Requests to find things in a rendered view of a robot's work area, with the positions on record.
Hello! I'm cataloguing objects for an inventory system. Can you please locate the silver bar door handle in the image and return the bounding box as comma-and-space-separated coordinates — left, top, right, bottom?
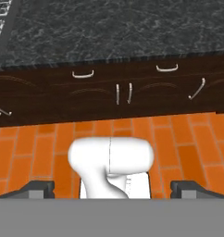
115, 83, 121, 106
126, 82, 133, 105
187, 77, 206, 101
0, 104, 13, 118

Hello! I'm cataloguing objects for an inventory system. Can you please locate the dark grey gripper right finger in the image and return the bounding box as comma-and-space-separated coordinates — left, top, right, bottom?
169, 180, 224, 200

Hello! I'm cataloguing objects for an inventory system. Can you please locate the dark wood cupboard door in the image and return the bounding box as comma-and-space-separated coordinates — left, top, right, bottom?
184, 72, 224, 116
0, 69, 53, 128
122, 81, 191, 119
47, 82, 124, 124

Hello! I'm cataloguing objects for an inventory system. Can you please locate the curved silver drawer handle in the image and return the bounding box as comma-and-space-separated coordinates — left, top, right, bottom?
156, 63, 180, 73
71, 69, 95, 79

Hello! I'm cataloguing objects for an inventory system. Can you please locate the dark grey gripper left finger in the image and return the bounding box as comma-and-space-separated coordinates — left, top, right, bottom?
0, 180, 56, 200

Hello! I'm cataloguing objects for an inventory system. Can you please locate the grey hob with grates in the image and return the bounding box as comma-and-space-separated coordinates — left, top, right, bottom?
0, 0, 22, 63

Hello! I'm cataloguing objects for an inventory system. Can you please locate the dark wood drawer front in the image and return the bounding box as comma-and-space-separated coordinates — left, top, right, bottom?
124, 56, 224, 86
39, 63, 126, 91

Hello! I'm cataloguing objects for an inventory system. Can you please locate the white rounded pedestal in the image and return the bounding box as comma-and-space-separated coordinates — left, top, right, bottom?
68, 135, 156, 200

